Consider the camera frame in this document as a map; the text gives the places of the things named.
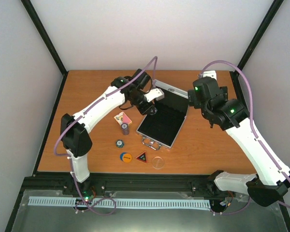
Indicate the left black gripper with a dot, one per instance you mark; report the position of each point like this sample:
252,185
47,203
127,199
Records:
145,111

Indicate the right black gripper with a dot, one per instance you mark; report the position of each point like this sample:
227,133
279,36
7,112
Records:
193,100

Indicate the aluminium poker case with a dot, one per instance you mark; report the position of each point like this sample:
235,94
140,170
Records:
162,128

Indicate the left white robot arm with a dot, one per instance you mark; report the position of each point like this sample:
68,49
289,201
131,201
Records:
75,130

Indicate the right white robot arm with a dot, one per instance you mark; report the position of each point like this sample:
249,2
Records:
272,179

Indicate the playing card deck box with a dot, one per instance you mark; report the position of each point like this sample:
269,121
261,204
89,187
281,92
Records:
122,118

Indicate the tall purple chip stack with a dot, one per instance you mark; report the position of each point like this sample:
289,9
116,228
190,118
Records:
125,129

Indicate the blue green chip stack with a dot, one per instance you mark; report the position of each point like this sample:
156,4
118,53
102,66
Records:
119,143

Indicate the red black triangular button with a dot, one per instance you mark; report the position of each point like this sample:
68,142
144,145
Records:
142,157

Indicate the clear round dealer button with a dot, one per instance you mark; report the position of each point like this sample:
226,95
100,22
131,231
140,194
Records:
157,162

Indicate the orange blue round button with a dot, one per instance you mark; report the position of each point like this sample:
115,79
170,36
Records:
126,157

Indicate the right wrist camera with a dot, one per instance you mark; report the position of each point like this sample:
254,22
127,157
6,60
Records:
206,85

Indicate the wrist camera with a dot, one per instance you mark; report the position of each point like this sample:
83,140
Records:
206,85
154,94

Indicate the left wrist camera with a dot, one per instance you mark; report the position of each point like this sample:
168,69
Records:
154,94

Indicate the black aluminium frame rail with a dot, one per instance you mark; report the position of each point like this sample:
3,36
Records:
105,184

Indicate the white slotted cable duct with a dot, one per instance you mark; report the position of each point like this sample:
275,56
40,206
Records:
121,203

